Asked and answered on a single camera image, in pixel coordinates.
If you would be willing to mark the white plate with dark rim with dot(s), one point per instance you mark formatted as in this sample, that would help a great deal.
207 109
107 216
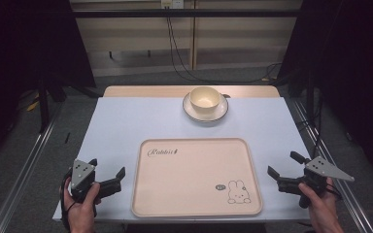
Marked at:
189 111

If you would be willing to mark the black horizontal bar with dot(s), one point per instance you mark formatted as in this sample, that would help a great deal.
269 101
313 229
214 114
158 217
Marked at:
126 13

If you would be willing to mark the white wall outlet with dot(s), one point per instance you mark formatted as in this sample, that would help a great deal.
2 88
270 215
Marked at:
172 3

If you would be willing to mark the person's right hand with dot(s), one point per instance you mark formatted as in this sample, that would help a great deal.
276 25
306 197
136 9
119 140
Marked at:
323 208

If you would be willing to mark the metal floor rail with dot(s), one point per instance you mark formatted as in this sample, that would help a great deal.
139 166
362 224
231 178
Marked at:
26 168
353 200

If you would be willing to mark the cream bowl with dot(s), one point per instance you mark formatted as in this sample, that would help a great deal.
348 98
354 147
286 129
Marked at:
205 97

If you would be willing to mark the black metal stand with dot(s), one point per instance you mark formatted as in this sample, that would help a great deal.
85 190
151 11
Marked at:
43 106

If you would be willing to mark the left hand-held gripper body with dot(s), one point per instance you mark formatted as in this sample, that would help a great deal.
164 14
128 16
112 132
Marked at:
81 173

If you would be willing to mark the pink tray with rabbit print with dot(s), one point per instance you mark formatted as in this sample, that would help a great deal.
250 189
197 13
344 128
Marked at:
194 181

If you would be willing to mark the dark curtain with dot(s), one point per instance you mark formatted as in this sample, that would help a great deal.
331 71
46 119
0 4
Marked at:
353 64
19 48

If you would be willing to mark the wooden vertical post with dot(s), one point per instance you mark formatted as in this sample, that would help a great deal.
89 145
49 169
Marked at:
193 39

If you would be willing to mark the person's left hand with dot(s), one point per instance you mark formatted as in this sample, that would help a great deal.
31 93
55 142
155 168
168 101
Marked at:
82 213

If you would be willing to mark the pale blue table cover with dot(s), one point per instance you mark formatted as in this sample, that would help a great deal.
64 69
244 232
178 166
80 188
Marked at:
126 123

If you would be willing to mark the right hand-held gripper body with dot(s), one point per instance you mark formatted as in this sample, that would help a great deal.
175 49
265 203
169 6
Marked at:
323 170

